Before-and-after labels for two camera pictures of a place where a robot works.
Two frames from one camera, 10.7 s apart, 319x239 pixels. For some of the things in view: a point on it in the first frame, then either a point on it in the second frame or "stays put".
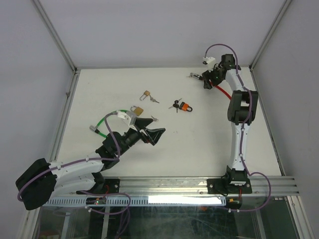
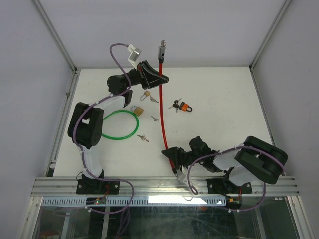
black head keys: [176, 104] stays put
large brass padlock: [137, 110] stays put
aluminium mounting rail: [277, 185] stays put
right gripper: [206, 76] → [174, 154]
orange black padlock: [184, 106] stays put
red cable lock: [194, 75] → [161, 54]
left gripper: [154, 134] → [149, 81]
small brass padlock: [146, 93] stays put
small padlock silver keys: [153, 99] stays put
